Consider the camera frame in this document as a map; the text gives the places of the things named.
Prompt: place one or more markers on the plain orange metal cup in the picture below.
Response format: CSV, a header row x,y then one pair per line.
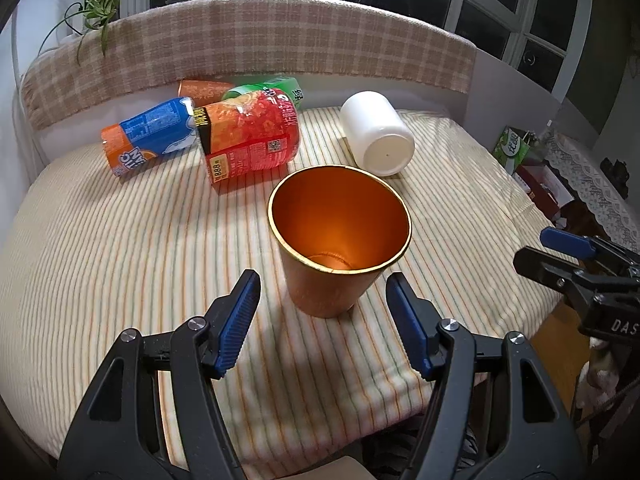
x,y
345,220

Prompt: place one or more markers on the striped cream blanket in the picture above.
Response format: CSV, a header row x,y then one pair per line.
x,y
125,240

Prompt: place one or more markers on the small dark figurine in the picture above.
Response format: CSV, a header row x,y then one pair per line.
x,y
615,172

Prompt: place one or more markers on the plaid pink cloth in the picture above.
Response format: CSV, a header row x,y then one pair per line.
x,y
300,40

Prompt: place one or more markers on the red box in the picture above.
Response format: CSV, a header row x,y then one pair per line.
x,y
542,185

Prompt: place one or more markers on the white lace cloth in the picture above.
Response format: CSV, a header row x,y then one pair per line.
x,y
590,185

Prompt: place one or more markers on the green spider plant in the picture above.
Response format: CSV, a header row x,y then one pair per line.
x,y
102,7

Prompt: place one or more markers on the orange patterned cup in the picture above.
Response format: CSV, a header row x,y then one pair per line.
x,y
202,91

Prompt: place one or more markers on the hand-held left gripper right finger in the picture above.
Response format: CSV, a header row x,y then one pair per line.
x,y
406,321

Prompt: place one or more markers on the white plastic jar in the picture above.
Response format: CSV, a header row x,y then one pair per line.
x,y
372,125

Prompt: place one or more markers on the green snack canister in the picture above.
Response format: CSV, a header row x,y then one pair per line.
x,y
265,87

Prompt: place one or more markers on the green carton box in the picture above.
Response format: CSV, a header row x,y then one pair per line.
x,y
510,147

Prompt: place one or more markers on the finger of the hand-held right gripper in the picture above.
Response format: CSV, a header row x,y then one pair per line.
x,y
545,266
565,242

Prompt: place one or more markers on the blue and orange snack canister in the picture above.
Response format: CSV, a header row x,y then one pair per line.
x,y
150,132

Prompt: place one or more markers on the red snack canister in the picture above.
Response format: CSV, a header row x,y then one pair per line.
x,y
250,135

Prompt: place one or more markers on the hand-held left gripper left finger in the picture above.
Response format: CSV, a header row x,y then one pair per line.
x,y
239,321

